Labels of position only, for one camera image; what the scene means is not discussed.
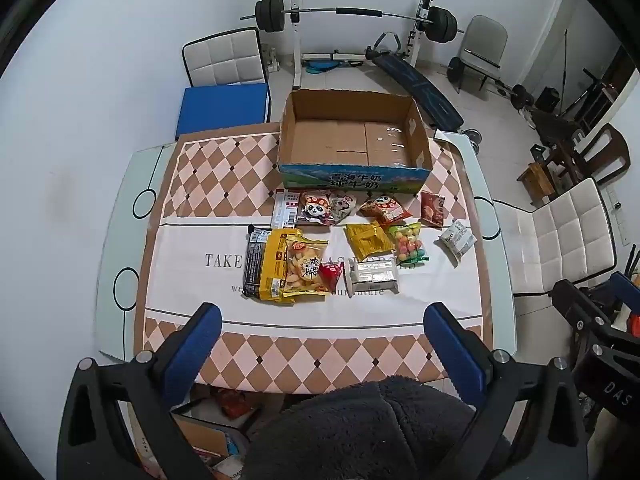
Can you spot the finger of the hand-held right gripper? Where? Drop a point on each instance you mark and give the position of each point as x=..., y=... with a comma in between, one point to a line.
x=624, y=287
x=585, y=312

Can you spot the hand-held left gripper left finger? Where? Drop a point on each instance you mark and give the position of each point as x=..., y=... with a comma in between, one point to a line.
x=196, y=347

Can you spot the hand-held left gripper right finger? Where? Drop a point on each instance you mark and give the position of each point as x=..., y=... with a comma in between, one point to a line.
x=452, y=352

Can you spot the black snack packet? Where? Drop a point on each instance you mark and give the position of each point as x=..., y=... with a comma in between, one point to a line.
x=254, y=262

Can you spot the silvery white snack packet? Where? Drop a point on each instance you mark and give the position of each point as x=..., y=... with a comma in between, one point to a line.
x=372, y=277

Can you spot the large yellow snack packet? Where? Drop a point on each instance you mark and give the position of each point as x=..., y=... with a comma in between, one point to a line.
x=274, y=265

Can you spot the colourful gumball bag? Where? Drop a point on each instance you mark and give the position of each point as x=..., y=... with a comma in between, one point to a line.
x=409, y=245

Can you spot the clear biscuit packet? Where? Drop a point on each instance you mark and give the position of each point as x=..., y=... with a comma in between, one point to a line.
x=305, y=267

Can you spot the red panda snack packet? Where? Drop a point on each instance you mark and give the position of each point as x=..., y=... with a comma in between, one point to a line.
x=382, y=210

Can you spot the red white strip packet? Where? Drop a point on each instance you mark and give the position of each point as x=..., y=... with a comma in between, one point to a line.
x=285, y=210

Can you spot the diamond pattern tablecloth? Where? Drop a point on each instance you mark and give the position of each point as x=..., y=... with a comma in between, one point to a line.
x=190, y=270

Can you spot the cardboard box of clutter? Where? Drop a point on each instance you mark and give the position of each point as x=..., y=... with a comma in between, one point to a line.
x=205, y=435

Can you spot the small white snack packet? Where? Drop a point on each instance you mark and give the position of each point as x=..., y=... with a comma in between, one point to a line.
x=457, y=241

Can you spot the dark fleece clothing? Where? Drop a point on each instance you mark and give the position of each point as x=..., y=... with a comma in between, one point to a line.
x=370, y=435

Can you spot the brown wooden chair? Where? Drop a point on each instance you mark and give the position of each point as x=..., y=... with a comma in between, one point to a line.
x=607, y=152

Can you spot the small wooden stool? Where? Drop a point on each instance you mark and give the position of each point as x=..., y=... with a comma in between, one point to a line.
x=537, y=177

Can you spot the small yellow snack packet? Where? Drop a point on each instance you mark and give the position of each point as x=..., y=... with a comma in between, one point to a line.
x=367, y=240

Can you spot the small red candy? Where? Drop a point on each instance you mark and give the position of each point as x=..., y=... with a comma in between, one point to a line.
x=330, y=276

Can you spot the brown red snack packet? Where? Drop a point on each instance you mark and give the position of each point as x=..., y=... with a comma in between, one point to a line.
x=432, y=208

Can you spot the panda print snack packet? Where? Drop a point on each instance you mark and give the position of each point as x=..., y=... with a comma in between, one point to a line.
x=315, y=208

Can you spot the clear panda snack packet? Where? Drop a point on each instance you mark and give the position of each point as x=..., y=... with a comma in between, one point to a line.
x=344, y=205

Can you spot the chrome dumbbell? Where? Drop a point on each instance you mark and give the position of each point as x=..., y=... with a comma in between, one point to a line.
x=473, y=141

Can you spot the black dumbbell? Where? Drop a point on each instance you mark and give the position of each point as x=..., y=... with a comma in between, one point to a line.
x=521, y=96

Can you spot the dark weight bench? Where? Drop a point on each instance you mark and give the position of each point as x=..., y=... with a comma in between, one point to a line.
x=420, y=90

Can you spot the grey chair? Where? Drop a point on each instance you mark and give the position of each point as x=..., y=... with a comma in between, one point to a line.
x=482, y=40

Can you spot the white quilted chair black trim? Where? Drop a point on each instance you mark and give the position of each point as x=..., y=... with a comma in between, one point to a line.
x=225, y=57

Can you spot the teal exercise item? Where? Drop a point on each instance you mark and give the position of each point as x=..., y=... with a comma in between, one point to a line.
x=320, y=66

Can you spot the barbell with black plates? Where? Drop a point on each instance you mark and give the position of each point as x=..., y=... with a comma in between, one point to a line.
x=320, y=10

